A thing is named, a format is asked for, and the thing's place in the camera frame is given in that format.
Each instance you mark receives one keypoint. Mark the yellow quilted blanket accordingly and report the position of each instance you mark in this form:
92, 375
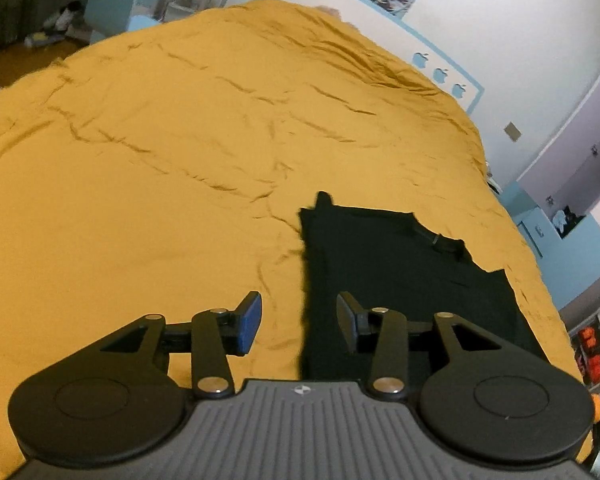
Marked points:
155, 160

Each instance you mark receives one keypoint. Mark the wall socket plate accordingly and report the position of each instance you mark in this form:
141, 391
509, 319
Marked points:
513, 131

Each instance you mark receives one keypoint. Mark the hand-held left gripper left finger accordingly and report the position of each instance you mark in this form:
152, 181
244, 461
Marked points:
250, 322

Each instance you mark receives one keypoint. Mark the shoe rack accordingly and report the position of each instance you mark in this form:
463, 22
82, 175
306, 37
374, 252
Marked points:
597, 345

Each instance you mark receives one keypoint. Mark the black long-sleeve shirt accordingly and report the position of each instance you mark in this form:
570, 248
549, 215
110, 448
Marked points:
405, 270

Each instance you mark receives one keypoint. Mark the white and blue wardrobe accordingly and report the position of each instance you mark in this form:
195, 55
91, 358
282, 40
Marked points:
570, 170

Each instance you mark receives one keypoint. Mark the orange plush toy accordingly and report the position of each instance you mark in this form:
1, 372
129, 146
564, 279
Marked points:
596, 407

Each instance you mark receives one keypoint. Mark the white and blue headboard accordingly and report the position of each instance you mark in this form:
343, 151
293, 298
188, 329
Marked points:
380, 35

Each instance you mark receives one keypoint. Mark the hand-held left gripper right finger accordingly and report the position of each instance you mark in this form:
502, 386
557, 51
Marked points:
347, 320

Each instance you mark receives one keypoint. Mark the white shoes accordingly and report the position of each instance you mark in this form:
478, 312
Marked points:
62, 17

